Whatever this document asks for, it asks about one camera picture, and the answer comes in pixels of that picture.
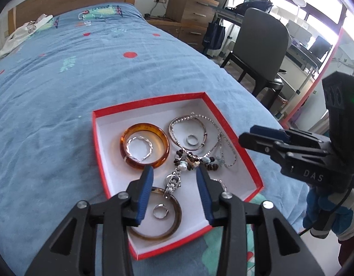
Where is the grey desk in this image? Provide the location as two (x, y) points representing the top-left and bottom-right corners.
(214, 6), (318, 98)

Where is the large twisted silver bracelet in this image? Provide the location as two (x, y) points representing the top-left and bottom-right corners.
(126, 136), (154, 163)

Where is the white desk lamp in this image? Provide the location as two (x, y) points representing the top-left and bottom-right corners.
(291, 0), (308, 20)

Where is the person's right forearm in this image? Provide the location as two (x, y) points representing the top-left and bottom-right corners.
(337, 234), (354, 268)

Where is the grey office chair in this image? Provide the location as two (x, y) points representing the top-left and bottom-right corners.
(221, 7), (292, 98)

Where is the brown beaded bracelet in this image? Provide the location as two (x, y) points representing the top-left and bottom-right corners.
(174, 149), (223, 173)

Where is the white garment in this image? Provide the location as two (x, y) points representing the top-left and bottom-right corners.
(0, 14), (54, 61)

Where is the plain silver bangle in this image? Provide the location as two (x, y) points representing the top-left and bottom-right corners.
(168, 114), (208, 151)

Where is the silver chain necklace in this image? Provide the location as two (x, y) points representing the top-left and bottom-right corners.
(177, 112), (237, 168)

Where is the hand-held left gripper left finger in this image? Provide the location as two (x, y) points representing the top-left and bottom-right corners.
(24, 166), (154, 276)

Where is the small twisted silver bracelet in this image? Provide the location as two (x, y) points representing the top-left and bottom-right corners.
(213, 179), (227, 193)

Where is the pink frame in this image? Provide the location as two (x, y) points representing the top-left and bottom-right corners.
(279, 20), (348, 130)

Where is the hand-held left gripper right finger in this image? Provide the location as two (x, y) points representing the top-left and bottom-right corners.
(196, 166), (324, 276)

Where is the thin dark amber bangle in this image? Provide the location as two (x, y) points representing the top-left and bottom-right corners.
(128, 187), (182, 240)

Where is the black monitor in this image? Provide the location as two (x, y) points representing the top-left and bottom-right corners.
(309, 36), (333, 61)

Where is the low wooden bedside shelf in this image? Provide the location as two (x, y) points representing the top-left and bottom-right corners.
(145, 17), (208, 52)

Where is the dark backpack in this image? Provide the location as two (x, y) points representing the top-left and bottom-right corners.
(237, 0), (274, 13)

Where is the thick amber bangle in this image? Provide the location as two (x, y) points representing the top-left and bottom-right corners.
(120, 123), (169, 170)

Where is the person's right hand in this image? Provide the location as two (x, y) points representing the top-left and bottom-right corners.
(303, 186), (354, 241)

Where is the dark hanging bag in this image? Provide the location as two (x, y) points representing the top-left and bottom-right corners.
(202, 20), (226, 58)

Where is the wooden drawer cabinet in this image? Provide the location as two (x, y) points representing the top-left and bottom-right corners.
(165, 0), (221, 31)

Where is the blue printed blanket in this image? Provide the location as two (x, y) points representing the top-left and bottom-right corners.
(0, 2), (339, 276)

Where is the red jewelry box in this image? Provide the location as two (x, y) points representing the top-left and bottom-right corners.
(92, 92), (264, 261)

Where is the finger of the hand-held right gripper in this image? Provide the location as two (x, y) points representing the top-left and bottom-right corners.
(250, 125), (334, 153)
(238, 132), (318, 164)

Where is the wide silver ring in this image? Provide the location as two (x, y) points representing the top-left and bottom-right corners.
(152, 204), (169, 219)

